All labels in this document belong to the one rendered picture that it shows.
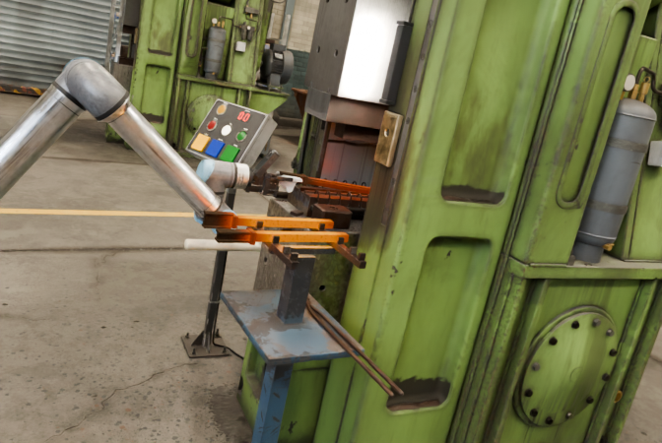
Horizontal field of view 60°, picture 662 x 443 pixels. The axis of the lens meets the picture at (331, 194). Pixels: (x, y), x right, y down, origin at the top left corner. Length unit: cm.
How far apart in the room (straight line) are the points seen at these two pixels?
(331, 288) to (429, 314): 35
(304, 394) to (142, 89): 513
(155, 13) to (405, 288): 549
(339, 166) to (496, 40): 85
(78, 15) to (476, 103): 846
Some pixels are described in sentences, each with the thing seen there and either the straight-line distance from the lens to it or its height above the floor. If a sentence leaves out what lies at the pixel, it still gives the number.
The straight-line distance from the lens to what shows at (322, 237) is 165.
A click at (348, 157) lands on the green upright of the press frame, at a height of 110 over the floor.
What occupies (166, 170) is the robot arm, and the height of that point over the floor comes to 107.
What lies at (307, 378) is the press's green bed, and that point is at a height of 33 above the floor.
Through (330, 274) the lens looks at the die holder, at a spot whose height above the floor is 75.
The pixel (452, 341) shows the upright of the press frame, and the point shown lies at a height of 59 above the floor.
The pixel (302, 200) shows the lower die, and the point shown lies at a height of 96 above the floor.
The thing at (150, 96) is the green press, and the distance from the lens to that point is 696.
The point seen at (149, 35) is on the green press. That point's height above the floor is 130.
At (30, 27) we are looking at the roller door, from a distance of 981.
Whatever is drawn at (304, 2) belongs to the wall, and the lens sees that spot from 1116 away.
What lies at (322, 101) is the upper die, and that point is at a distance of 205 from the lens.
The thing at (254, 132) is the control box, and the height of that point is 112.
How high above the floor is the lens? 149
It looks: 13 degrees down
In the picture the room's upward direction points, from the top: 12 degrees clockwise
